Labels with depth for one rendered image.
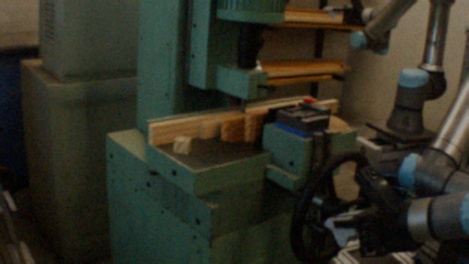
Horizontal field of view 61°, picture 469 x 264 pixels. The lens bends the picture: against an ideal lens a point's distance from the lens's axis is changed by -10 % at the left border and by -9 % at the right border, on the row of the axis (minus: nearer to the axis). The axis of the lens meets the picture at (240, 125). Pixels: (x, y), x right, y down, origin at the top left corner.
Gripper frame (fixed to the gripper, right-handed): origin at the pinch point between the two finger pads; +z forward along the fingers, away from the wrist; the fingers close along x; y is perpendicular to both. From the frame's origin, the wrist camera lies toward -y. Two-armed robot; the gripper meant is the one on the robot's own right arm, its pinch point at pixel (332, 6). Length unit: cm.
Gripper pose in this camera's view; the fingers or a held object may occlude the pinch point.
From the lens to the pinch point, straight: 213.3
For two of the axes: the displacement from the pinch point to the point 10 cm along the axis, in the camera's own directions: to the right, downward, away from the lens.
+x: 8.0, -2.5, 5.4
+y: 0.3, 9.2, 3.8
